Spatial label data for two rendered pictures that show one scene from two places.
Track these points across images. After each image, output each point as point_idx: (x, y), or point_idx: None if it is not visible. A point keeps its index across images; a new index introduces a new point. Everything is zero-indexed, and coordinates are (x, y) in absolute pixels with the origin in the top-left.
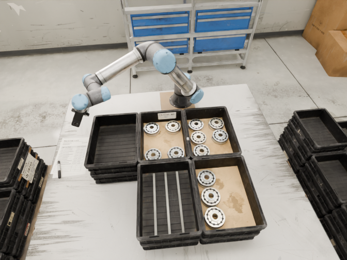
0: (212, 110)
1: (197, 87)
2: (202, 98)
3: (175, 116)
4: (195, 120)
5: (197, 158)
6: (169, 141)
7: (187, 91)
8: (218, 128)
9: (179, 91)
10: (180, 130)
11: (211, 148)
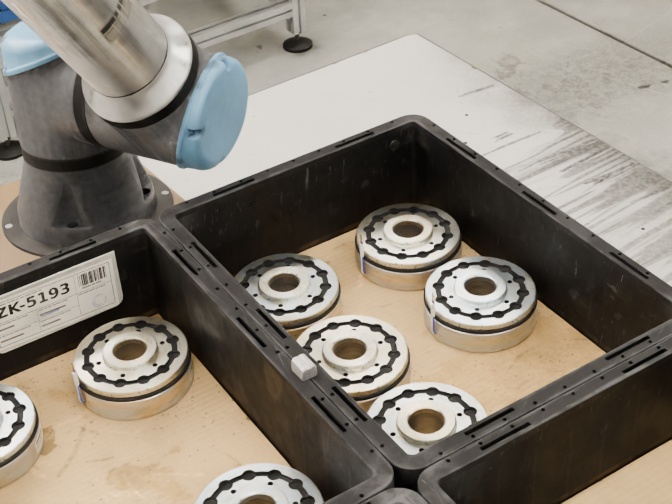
0: (348, 167)
1: (195, 43)
2: (212, 179)
3: (119, 286)
4: (265, 267)
5: (449, 456)
6: (152, 469)
7: (144, 75)
8: (442, 255)
9: (69, 126)
10: (194, 371)
11: (472, 390)
